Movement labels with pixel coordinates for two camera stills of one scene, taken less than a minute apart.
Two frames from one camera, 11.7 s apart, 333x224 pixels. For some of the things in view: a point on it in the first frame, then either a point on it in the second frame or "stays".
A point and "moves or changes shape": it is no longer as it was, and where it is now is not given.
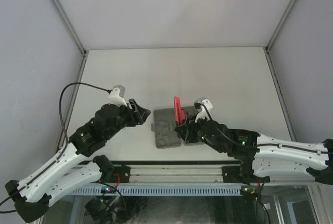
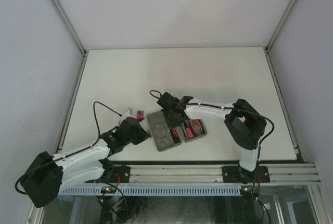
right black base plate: (232, 174) stays
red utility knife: (179, 114) moves or changes shape
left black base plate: (120, 174) stays
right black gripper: (189, 132) -> (170, 124)
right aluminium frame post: (268, 46) stays
